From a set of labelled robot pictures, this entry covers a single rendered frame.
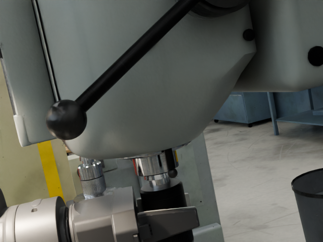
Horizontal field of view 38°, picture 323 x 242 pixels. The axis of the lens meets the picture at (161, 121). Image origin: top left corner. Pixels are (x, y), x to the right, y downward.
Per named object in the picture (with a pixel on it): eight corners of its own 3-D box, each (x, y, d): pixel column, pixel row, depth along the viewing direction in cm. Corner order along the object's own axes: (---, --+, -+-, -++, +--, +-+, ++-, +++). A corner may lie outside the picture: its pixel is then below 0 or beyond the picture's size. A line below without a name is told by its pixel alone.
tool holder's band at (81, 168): (105, 163, 93) (104, 159, 93) (95, 170, 89) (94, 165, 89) (84, 166, 95) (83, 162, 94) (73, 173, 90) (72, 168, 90)
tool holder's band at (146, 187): (186, 184, 52) (185, 175, 52) (180, 198, 48) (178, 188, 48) (146, 189, 53) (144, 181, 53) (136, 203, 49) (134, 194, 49)
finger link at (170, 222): (200, 229, 49) (142, 242, 48) (194, 200, 48) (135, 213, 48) (202, 235, 47) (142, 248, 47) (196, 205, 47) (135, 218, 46)
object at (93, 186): (111, 190, 94) (105, 163, 93) (101, 198, 89) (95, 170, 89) (90, 192, 95) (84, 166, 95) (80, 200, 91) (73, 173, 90)
